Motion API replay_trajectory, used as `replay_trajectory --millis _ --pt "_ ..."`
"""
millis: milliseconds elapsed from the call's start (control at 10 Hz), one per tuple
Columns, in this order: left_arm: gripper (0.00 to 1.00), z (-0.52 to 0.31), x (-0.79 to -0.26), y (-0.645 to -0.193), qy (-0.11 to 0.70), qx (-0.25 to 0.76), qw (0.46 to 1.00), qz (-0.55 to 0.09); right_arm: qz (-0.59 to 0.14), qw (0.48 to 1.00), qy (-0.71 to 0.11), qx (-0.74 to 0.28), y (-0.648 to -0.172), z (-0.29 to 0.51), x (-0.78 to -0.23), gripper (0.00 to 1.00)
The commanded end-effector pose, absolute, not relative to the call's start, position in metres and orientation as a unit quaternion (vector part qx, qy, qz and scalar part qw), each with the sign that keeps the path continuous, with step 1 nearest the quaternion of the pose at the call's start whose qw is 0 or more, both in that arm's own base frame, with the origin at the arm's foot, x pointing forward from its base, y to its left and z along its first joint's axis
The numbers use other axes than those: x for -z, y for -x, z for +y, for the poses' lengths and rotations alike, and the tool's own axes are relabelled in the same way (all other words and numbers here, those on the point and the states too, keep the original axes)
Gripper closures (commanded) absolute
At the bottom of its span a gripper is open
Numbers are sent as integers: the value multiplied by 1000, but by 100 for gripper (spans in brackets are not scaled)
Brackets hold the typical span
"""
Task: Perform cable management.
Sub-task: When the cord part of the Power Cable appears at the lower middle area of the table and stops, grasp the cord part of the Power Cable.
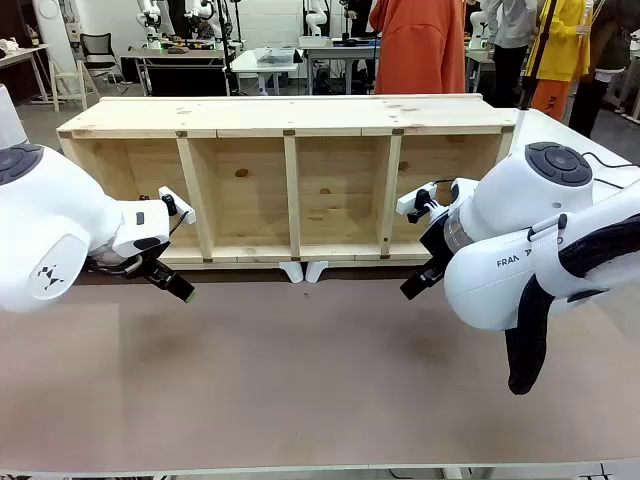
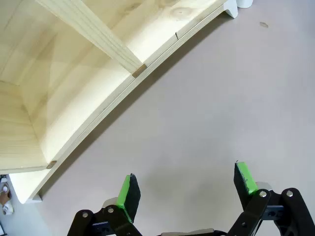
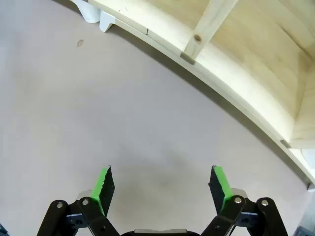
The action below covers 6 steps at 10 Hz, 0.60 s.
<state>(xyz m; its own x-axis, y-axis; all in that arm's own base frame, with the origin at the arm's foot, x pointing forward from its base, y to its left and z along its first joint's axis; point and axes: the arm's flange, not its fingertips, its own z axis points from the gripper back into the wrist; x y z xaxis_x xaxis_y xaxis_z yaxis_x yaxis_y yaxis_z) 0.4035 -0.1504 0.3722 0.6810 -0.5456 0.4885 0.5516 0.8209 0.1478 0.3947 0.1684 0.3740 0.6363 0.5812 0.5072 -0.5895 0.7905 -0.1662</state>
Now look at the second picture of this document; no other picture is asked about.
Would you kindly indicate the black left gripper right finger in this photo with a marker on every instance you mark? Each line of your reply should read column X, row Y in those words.
column 246, row 182

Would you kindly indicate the white rounded object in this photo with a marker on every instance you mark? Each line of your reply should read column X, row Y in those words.
column 244, row 3

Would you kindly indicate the light wooden open shelf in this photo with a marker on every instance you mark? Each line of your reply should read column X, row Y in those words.
column 73, row 73

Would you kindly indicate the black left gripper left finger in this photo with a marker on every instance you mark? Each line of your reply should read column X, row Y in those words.
column 129, row 196

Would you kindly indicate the white sneaker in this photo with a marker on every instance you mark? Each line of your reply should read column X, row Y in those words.
column 8, row 209

